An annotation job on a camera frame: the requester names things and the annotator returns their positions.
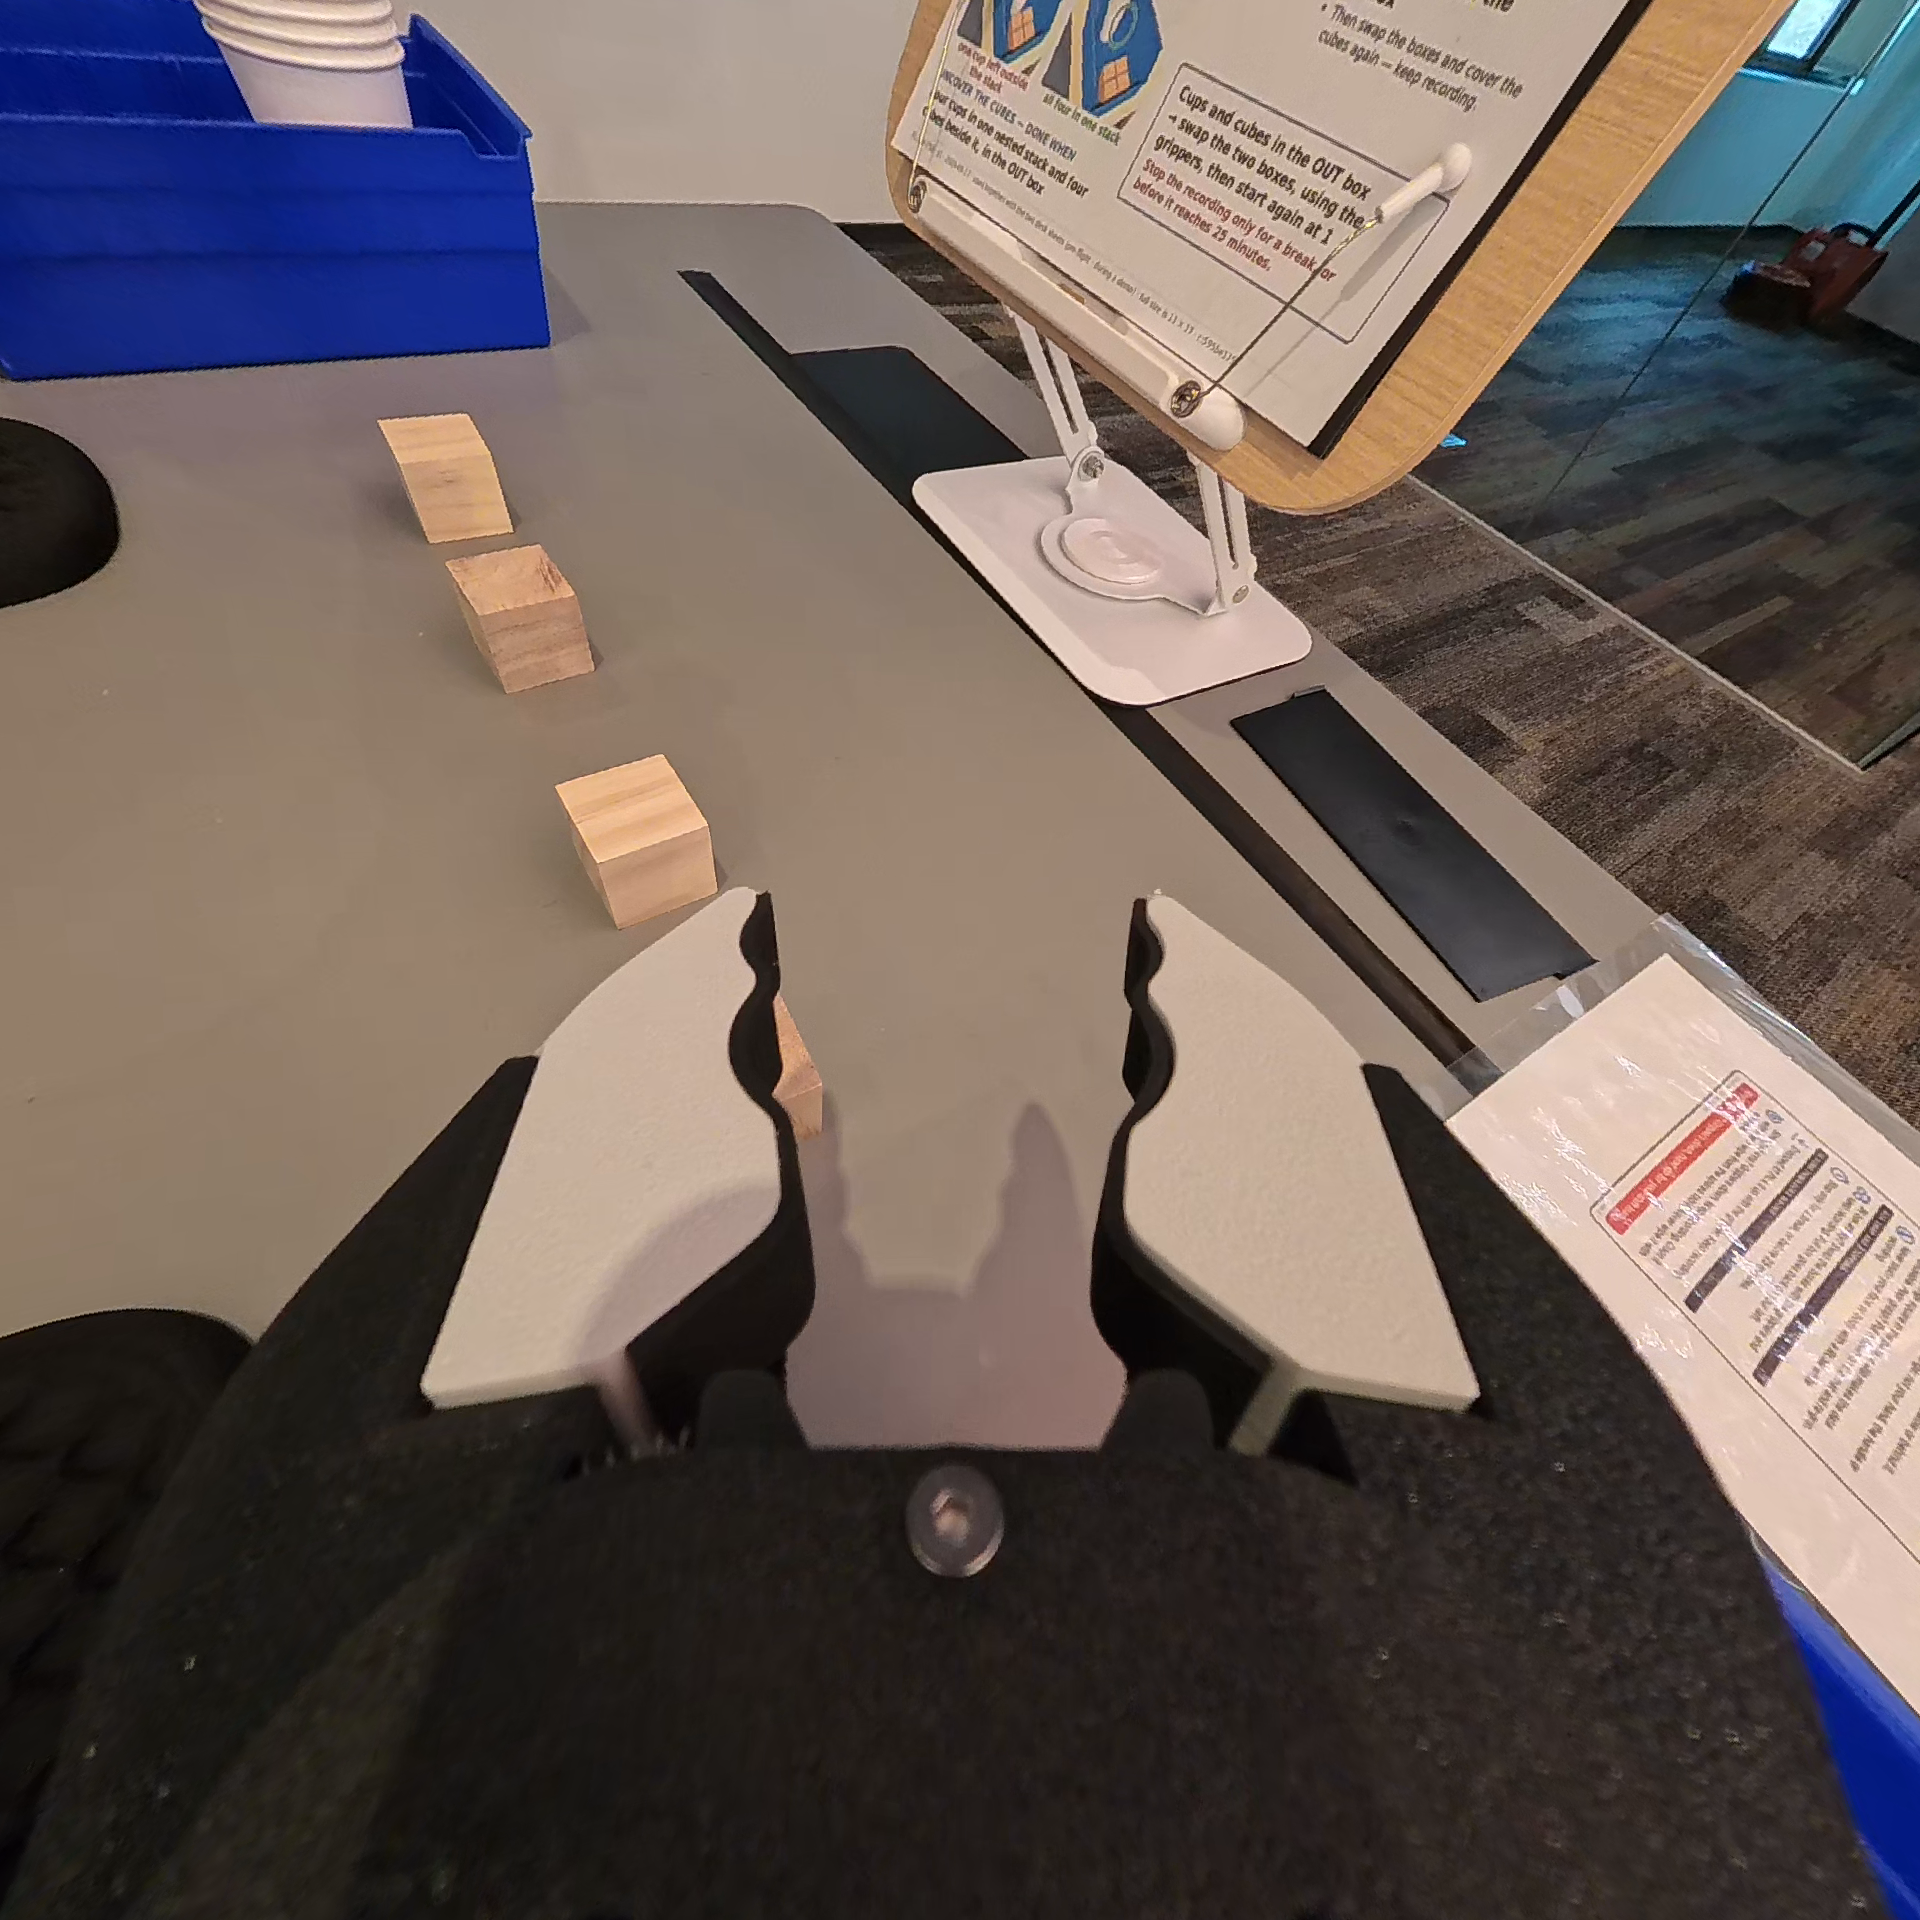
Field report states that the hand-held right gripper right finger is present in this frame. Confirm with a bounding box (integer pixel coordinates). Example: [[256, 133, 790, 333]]
[[1093, 893, 1486, 1453]]

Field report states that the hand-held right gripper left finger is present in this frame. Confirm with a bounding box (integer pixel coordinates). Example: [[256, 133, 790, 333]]
[[420, 889, 819, 1453]]

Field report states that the wooden cube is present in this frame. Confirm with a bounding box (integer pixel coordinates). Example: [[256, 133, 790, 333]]
[[770, 997, 824, 1140], [446, 543, 596, 697], [554, 755, 717, 927], [379, 416, 516, 547]]

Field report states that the blue plastic bin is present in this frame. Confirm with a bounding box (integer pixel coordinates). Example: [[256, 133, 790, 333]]
[[1760, 1559, 1920, 1909], [0, 16, 548, 377]]

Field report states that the laminated paper sheet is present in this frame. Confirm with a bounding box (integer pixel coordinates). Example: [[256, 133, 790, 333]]
[[1446, 916, 1920, 1720]]

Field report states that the wooden document stand white base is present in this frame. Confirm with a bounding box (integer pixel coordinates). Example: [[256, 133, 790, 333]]
[[886, 0, 1802, 705]]

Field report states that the printed instruction sheet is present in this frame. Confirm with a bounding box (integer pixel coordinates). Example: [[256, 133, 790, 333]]
[[907, 0, 1635, 451]]

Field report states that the red object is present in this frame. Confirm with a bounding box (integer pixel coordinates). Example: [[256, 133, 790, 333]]
[[1724, 224, 1892, 323]]

